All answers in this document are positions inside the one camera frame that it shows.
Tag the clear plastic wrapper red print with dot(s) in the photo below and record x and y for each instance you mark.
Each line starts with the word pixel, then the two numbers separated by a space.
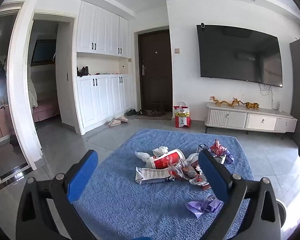
pixel 198 180

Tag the bedroom window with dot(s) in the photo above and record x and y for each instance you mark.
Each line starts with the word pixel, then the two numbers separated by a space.
pixel 43 51

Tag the white lower shoe cabinet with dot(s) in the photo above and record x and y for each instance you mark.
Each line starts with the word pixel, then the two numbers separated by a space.
pixel 102 100

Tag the white torn paper wrapper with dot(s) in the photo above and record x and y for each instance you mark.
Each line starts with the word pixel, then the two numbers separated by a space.
pixel 192 158

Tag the grey doormat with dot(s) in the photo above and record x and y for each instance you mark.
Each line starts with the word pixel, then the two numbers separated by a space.
pixel 166 117

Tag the white snack packet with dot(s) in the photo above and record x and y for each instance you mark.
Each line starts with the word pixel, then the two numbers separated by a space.
pixel 150 173

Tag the dark handbag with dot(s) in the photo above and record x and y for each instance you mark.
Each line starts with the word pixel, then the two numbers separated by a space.
pixel 83 72

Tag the white upper wall cabinet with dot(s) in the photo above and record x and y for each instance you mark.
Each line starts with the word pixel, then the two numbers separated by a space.
pixel 100 30

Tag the small blue white carton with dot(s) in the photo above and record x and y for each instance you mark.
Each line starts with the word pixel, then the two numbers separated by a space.
pixel 202 147

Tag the kitchen counter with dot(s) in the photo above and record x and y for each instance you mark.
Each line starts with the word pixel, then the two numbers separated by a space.
pixel 0 122

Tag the beige slipper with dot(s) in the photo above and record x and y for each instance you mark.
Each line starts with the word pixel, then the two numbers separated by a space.
pixel 122 119
pixel 113 123

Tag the white black small packet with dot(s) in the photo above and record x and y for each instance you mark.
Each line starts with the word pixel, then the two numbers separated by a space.
pixel 219 158

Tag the white paper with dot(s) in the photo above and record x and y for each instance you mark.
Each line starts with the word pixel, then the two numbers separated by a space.
pixel 141 155

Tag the white tissue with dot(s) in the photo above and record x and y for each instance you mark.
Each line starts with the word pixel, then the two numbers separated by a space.
pixel 160 151

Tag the beige wall switch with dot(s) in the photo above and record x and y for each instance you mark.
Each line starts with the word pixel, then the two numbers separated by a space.
pixel 176 51

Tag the short golden dragon figurine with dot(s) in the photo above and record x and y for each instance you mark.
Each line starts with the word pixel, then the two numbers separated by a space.
pixel 237 102

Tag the white round trash bin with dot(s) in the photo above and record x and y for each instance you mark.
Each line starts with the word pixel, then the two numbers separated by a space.
pixel 281 206

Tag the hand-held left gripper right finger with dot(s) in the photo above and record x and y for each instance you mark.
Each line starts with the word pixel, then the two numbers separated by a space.
pixel 212 173

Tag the red white paper bucket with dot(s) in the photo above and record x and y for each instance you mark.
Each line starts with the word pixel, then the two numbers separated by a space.
pixel 165 160

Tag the white television cabinet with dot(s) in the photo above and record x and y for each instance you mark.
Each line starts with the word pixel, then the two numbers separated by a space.
pixel 240 120

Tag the golden tiger figurine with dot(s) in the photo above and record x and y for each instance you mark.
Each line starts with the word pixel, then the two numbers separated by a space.
pixel 252 105

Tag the long golden dragon figurine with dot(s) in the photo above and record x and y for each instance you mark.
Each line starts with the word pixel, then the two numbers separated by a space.
pixel 221 102

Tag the dark brown entrance door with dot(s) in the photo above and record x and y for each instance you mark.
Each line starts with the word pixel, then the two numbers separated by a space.
pixel 156 67

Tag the hanging pale cloth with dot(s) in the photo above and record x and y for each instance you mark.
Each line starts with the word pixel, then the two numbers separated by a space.
pixel 33 90

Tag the dark shoes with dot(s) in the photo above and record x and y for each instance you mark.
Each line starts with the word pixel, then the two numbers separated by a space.
pixel 141 112
pixel 131 112

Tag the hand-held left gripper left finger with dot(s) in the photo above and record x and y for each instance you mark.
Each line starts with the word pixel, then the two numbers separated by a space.
pixel 82 173

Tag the blue fluffy mat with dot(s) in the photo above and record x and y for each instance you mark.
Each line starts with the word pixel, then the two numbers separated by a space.
pixel 120 205

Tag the brown shoes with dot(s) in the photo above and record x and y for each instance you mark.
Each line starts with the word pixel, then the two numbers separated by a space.
pixel 154 113

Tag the white router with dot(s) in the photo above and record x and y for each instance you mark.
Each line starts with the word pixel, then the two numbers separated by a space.
pixel 277 105

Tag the small purple wrapper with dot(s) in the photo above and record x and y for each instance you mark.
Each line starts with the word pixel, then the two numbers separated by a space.
pixel 228 157

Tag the pink bed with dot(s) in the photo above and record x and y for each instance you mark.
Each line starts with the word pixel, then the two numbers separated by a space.
pixel 46 108

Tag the red foil snack wrapper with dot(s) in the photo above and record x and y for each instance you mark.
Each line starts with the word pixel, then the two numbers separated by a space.
pixel 217 147

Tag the large purple wrapper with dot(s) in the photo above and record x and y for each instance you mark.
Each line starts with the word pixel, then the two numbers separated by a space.
pixel 202 206

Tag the small webcam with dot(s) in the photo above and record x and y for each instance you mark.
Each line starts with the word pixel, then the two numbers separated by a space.
pixel 203 25

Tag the red white paper bag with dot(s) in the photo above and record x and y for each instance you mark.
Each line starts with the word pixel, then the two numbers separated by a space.
pixel 182 118

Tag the dark hanging clothes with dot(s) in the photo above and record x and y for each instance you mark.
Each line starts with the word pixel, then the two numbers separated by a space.
pixel 0 71

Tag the black wall television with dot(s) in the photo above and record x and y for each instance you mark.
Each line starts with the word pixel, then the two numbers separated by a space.
pixel 240 55

